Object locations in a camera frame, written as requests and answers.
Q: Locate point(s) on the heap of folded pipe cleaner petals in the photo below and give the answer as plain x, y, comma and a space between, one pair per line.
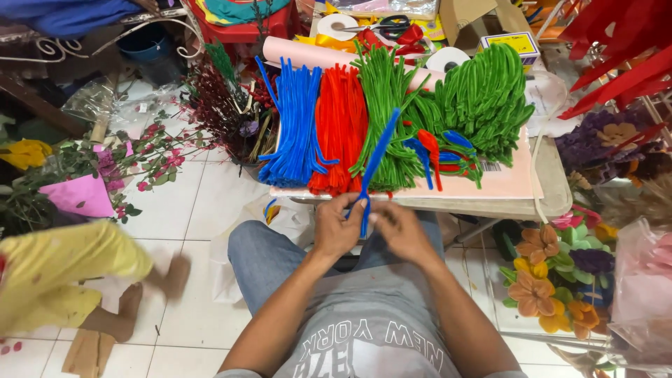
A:
438, 155

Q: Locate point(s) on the pile of blue pipe cleaners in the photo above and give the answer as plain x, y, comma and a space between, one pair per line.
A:
295, 126

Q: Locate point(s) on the yellow flower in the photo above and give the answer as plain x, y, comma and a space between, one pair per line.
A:
26, 153

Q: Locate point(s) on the blue jeans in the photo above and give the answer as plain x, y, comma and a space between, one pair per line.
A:
262, 257

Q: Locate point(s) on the small yellow white box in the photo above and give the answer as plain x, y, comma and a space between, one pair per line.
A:
512, 44

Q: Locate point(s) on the white tape roll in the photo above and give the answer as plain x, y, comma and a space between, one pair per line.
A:
328, 29
438, 57

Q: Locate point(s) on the person's left hand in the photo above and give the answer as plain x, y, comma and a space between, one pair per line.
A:
336, 228

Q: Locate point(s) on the person's right fingers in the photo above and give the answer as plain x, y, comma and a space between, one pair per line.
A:
382, 216

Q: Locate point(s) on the pink paper sheet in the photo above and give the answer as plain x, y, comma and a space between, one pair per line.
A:
504, 181

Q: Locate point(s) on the white metal scroll frame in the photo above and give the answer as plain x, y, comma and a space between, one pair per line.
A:
152, 26

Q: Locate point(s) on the pink wrapped bouquet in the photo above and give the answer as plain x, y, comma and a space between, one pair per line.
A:
643, 294

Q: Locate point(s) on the pink wrapping paper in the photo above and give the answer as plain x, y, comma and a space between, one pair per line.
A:
78, 197

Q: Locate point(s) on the single blue pipe cleaner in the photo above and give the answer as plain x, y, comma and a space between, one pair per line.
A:
377, 160

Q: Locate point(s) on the brown cardboard box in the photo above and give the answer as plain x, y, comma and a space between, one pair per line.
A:
462, 21

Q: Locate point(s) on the yellow ribbon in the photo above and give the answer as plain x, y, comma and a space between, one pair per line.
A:
328, 43

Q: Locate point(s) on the pink paper roll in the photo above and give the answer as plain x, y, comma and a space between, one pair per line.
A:
294, 52

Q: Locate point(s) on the pile of bent green pipe cleaners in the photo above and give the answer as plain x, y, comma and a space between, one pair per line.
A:
483, 99

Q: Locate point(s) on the pile of straight green pipe cleaners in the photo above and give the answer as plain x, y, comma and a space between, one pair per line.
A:
386, 99

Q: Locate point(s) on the pink rose branches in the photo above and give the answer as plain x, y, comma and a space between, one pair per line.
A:
157, 152

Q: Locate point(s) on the dark red dried flower bunch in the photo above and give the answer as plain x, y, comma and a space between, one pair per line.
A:
220, 110

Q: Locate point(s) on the pipe cleaner flower bouquet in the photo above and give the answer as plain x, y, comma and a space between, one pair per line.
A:
551, 283

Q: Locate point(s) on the red ribbon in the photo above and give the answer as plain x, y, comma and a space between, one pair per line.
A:
409, 35

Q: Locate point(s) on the red paper flags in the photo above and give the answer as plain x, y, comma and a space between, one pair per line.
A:
624, 57

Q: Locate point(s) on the blue bucket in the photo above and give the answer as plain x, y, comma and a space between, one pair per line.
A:
144, 44

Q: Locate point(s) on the grey printed t-shirt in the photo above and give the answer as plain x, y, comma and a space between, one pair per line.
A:
367, 330

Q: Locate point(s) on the purple flower bunch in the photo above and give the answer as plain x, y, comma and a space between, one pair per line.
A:
588, 141

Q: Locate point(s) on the blue cloth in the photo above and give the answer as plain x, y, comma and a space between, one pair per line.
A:
68, 15

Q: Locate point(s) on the small beige table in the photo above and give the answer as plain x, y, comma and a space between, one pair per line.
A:
554, 183

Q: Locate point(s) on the brown cardboard piece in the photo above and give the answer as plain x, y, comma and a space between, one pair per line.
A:
86, 354

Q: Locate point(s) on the red plastic stool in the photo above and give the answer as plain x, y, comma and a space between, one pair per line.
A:
246, 31

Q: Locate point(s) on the white plastic bag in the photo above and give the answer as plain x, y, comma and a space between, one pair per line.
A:
231, 262

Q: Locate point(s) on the clear cellophane wrap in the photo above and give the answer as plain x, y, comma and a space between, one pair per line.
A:
105, 105

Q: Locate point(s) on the pile of red pipe cleaners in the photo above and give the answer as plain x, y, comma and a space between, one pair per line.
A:
338, 131

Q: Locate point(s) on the person's right hand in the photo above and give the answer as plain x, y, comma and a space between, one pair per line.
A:
404, 233

